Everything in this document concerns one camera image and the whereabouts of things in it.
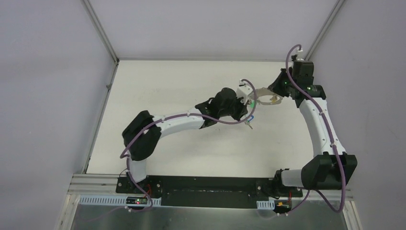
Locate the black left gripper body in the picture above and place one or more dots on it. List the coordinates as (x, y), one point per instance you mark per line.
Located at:
(239, 110)

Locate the grey perforated key organizer plate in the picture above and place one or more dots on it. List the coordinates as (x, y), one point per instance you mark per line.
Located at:
(263, 96)

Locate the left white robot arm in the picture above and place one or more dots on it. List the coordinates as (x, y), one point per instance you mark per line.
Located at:
(141, 136)

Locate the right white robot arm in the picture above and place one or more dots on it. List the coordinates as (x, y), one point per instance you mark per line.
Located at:
(331, 166)

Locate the blue tagged key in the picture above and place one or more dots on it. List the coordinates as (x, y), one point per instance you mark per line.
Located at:
(248, 121)

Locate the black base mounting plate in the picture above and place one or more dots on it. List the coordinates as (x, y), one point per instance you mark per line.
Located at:
(217, 192)

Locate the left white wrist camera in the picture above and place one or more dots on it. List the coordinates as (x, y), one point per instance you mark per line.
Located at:
(243, 91)

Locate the right white cable duct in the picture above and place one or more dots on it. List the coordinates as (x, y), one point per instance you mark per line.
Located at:
(266, 205)

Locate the white cable duct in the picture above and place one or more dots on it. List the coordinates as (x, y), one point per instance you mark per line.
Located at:
(266, 205)
(114, 200)

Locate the left white cable duct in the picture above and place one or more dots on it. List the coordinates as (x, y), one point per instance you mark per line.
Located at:
(114, 200)

